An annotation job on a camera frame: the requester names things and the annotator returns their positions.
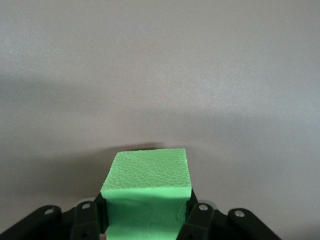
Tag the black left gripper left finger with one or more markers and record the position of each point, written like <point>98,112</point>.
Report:
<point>82,222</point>

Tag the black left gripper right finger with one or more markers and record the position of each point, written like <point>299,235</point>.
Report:
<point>202,222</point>

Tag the green foam cube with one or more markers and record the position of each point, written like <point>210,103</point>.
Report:
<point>147,180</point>

